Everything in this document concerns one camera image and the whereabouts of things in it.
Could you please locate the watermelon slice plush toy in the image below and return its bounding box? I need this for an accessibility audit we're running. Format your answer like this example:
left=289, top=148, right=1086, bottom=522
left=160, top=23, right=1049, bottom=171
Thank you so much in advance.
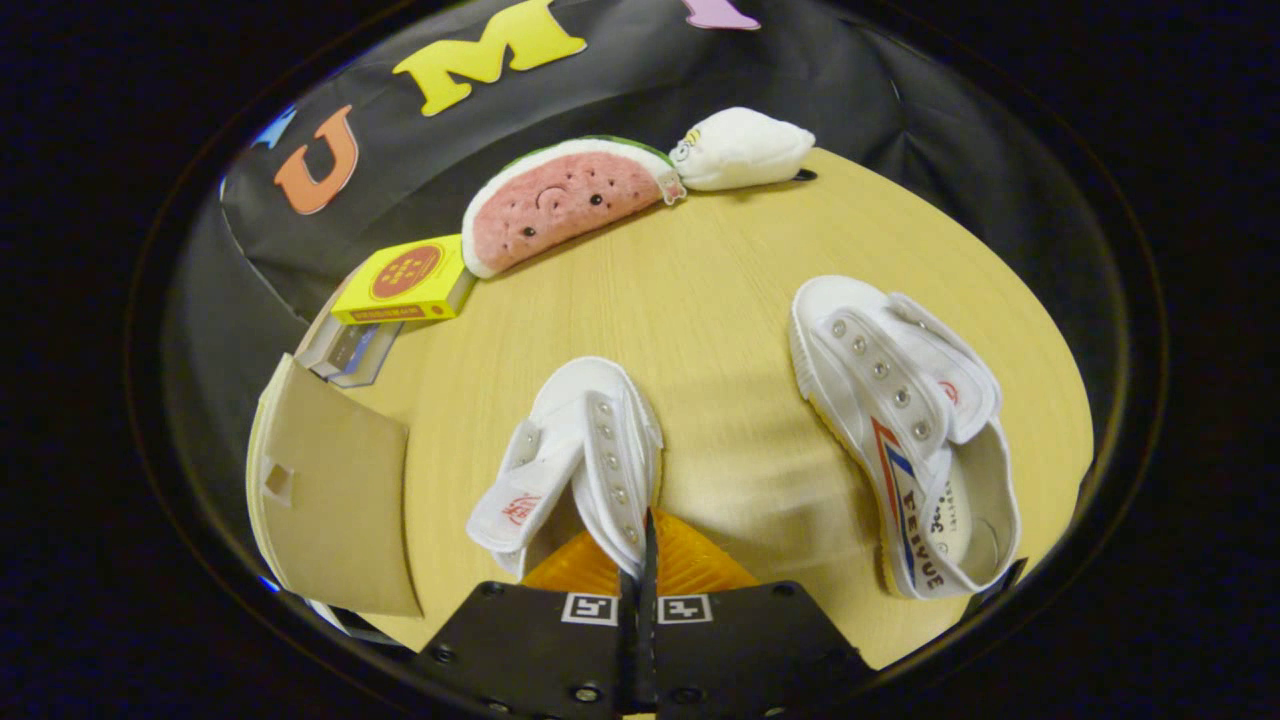
left=461, top=135, right=687, bottom=280

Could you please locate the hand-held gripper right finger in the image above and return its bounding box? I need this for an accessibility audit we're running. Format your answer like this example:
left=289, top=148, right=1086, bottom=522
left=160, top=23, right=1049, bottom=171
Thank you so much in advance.
left=643, top=507, right=873, bottom=719

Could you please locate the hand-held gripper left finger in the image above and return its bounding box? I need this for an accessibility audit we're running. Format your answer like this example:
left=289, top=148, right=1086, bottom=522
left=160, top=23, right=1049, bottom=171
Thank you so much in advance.
left=412, top=535, right=642, bottom=719

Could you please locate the grey and blue book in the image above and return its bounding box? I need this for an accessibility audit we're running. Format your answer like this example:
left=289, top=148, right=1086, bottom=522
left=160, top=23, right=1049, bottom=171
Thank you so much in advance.
left=318, top=318, right=406, bottom=389

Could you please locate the white plush toy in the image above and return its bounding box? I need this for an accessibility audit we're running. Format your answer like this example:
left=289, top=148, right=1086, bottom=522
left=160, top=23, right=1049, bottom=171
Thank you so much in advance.
left=668, top=106, right=818, bottom=193

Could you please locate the yellow book with red circle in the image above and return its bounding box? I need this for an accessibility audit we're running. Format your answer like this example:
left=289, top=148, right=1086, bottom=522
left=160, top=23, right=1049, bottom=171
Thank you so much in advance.
left=331, top=234, right=477, bottom=325

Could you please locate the white canvas shoe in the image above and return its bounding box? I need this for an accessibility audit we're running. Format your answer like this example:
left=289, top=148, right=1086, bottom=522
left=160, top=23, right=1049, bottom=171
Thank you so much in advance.
left=465, top=356, right=665, bottom=581
left=788, top=275, right=1022, bottom=601

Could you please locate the beige storage box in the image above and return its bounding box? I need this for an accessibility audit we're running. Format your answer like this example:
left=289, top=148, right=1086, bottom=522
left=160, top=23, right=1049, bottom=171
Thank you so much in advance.
left=245, top=352, right=424, bottom=619

